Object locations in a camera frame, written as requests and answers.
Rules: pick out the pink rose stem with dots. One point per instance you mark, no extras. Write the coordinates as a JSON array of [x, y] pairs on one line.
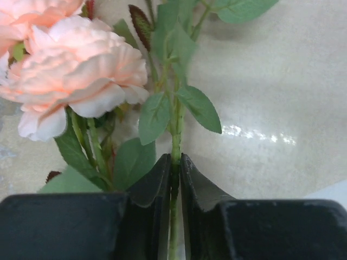
[[169, 33], [72, 75]]

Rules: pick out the pink rose stem back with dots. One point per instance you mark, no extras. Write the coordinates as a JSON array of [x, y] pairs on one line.
[[169, 33]]

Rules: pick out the white wrapping paper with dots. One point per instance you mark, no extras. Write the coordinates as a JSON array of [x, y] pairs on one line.
[[336, 192]]

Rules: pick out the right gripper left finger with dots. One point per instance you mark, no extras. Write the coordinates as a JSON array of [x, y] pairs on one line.
[[120, 225]]

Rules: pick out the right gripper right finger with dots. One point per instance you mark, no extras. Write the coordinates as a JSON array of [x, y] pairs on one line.
[[219, 226]]

